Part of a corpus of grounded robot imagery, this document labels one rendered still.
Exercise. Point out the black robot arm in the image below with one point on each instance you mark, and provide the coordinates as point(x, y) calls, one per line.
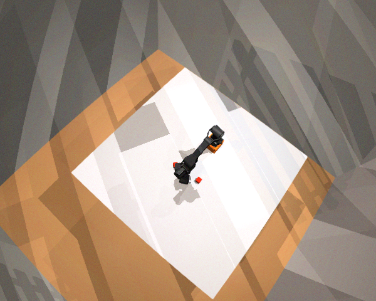
point(189, 162)

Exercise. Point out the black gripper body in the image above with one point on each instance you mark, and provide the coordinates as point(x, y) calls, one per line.
point(185, 179)

